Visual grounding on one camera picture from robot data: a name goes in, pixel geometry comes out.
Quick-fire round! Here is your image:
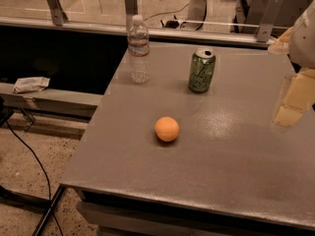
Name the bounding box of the clear plastic water bottle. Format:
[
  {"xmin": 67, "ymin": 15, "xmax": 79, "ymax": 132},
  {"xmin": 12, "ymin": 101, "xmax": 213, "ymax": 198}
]
[{"xmin": 127, "ymin": 15, "xmax": 150, "ymax": 84}]

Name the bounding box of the grey metal side bench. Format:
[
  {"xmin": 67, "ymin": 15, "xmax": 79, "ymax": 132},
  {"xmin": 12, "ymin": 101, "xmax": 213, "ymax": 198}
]
[{"xmin": 0, "ymin": 83, "xmax": 102, "ymax": 118}]

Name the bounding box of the green soda can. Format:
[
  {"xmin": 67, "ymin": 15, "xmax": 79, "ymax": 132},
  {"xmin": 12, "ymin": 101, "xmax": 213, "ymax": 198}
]
[{"xmin": 188, "ymin": 47, "xmax": 216, "ymax": 93}]

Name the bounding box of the white cable behind rail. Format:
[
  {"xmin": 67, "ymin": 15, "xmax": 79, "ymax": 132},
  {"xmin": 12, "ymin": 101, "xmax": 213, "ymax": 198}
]
[{"xmin": 143, "ymin": 2, "xmax": 289, "ymax": 30}]

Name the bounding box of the orange fruit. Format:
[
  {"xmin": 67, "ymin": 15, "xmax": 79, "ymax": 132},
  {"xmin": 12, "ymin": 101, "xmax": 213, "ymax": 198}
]
[{"xmin": 155, "ymin": 116, "xmax": 180, "ymax": 143}]

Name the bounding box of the black floor cable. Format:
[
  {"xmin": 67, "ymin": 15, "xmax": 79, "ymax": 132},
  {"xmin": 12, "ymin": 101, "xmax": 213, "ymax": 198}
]
[{"xmin": 0, "ymin": 110, "xmax": 65, "ymax": 236}]

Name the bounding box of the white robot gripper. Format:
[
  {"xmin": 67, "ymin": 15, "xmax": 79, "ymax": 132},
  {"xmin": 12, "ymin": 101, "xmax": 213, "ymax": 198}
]
[{"xmin": 268, "ymin": 0, "xmax": 315, "ymax": 127}]

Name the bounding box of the white wipes packet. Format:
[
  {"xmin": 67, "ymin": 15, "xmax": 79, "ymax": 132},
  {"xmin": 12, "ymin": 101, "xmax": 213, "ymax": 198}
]
[{"xmin": 13, "ymin": 77, "xmax": 50, "ymax": 93}]

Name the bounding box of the metal rail with posts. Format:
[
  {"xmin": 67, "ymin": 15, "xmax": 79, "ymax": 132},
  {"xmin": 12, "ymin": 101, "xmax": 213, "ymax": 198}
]
[{"xmin": 0, "ymin": 0, "xmax": 278, "ymax": 46}]

